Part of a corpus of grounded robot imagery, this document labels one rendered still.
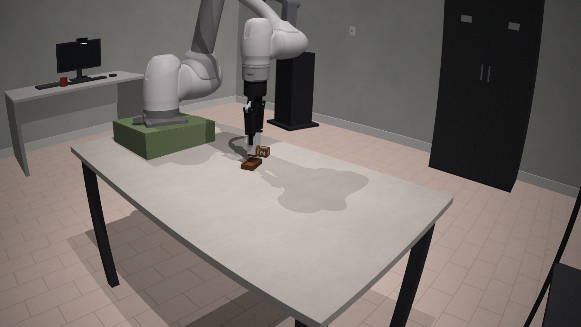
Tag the brown rectangular tray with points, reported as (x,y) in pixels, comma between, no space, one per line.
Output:
(251,163)

